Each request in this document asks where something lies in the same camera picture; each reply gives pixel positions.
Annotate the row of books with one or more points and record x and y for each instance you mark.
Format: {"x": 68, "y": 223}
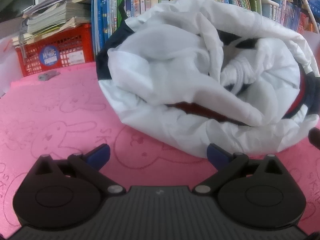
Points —
{"x": 105, "y": 17}

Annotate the stack of magazines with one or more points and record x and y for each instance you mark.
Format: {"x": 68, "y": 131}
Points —
{"x": 57, "y": 12}

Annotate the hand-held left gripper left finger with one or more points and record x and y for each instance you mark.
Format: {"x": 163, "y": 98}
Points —
{"x": 100, "y": 156}

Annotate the white pipe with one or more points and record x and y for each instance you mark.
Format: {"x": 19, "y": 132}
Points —
{"x": 311, "y": 12}

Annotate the white plastic box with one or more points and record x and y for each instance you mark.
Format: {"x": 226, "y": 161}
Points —
{"x": 7, "y": 62}

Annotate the white and navy shirt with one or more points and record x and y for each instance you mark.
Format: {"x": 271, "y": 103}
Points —
{"x": 162, "y": 67}

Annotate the red crate with round label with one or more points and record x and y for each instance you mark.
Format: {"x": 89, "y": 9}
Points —
{"x": 72, "y": 45}

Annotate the small grey object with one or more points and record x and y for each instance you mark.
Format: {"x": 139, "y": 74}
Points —
{"x": 47, "y": 76}

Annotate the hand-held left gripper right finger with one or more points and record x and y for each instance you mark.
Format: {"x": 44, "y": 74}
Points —
{"x": 217, "y": 157}

